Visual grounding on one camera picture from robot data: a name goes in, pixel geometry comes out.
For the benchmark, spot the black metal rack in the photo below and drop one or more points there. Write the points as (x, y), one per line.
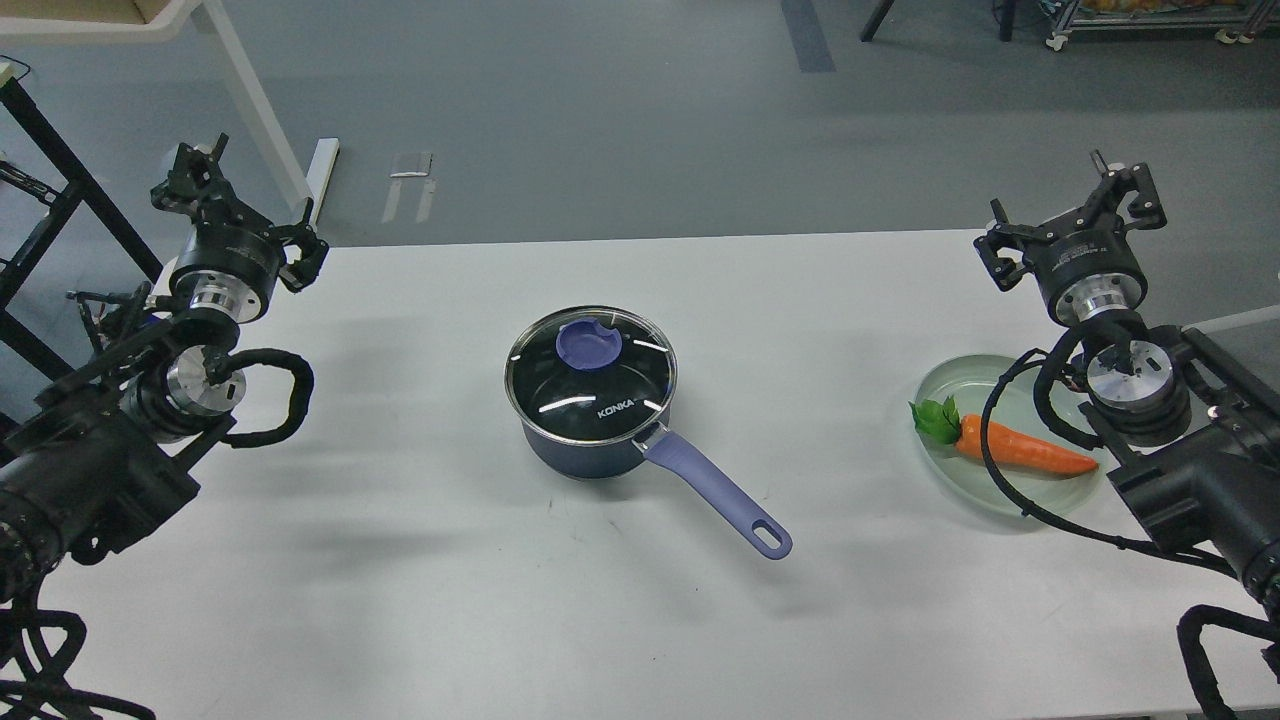
(80, 189)

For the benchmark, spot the pale green plate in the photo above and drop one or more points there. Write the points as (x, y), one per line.
(970, 380)

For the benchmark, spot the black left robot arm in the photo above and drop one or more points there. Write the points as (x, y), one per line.
(108, 457)

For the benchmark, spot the dark blue saucepan purple handle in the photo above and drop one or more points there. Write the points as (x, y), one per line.
(658, 444)

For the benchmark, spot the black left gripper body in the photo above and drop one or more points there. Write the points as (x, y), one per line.
(229, 268)

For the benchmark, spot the glass pot lid purple knob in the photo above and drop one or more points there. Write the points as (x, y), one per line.
(591, 374)

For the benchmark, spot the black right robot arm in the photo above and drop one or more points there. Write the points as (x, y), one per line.
(1195, 434)

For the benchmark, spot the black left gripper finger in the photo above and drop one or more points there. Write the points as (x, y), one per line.
(302, 253)
(197, 188)

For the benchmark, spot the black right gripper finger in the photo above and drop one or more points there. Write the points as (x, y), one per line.
(1125, 200)
(1006, 249)

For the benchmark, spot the orange toy carrot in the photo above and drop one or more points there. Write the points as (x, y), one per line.
(942, 424)

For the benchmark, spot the metal wheeled cart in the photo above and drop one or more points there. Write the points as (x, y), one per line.
(1232, 22)

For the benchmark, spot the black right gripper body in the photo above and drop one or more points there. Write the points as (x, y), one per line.
(1082, 274)

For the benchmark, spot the white desk frame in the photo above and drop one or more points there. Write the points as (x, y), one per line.
(153, 22)

